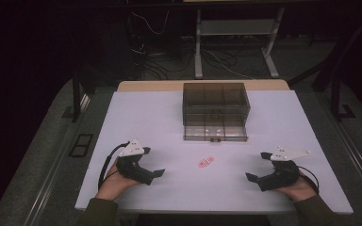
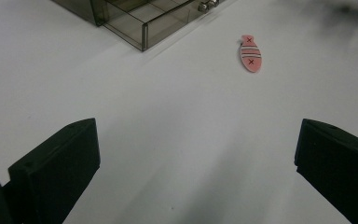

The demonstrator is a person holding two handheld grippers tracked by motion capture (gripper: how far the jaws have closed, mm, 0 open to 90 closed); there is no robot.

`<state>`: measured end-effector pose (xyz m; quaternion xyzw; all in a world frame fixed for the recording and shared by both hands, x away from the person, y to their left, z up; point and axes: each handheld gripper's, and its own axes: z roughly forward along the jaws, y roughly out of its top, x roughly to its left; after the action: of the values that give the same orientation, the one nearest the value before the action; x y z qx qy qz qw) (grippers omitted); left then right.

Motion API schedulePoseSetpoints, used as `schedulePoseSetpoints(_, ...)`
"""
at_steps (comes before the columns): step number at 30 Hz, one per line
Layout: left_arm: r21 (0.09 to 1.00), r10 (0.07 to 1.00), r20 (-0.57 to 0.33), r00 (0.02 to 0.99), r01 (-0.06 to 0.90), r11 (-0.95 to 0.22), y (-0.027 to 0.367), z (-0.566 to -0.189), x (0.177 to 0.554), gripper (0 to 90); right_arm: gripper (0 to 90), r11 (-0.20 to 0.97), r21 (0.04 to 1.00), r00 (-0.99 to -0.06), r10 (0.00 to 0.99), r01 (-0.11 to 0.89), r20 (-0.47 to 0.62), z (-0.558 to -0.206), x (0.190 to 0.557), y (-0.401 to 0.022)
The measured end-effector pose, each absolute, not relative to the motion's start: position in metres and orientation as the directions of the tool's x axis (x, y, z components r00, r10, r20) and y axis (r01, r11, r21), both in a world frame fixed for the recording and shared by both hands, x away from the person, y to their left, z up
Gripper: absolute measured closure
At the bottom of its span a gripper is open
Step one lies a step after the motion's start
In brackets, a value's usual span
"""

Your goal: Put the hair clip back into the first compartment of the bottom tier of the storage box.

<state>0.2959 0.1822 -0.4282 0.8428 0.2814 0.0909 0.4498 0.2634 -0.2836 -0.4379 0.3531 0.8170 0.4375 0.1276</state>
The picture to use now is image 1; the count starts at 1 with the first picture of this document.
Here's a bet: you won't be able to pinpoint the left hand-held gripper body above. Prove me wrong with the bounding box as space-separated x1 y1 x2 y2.
115 138 156 186

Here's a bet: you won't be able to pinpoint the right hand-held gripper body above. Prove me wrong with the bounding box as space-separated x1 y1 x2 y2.
257 145 312 192

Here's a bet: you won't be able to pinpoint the small pink oval object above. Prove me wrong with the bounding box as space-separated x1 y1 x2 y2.
197 155 216 170

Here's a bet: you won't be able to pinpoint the clear smoky plastic drawer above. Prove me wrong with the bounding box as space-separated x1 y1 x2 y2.
183 124 249 143

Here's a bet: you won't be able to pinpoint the person's right hand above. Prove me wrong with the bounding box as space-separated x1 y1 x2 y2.
272 171 319 202

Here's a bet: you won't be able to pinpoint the person's left hand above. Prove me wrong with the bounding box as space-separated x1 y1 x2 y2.
94 162 143 202

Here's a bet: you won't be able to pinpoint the clear smoky drawer cabinet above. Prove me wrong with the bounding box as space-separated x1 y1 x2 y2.
182 82 252 130

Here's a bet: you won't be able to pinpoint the black metal stand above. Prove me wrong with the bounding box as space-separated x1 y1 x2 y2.
330 67 356 122
61 67 84 123

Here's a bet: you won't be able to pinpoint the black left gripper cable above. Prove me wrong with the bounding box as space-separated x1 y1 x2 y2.
97 141 130 191

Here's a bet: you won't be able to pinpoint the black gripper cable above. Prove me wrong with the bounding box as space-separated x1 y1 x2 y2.
296 165 321 195
97 141 130 191

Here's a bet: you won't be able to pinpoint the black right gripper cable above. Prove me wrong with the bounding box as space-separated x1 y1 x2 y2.
296 165 321 195

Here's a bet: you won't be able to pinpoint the black floor frame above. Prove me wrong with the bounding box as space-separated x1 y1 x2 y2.
68 133 94 158

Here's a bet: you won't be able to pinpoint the aluminium floor rail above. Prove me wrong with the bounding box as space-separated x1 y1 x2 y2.
23 93 92 226
319 93 362 202

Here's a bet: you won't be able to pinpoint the black floor cables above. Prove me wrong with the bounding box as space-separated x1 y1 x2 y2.
133 43 243 81

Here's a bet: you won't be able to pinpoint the white floor cable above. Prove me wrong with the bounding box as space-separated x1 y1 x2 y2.
205 48 256 80

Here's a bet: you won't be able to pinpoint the white hanging cable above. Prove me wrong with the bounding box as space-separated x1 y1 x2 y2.
129 9 171 36

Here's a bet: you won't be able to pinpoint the white metal table frame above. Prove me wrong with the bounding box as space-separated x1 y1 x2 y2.
193 7 287 80

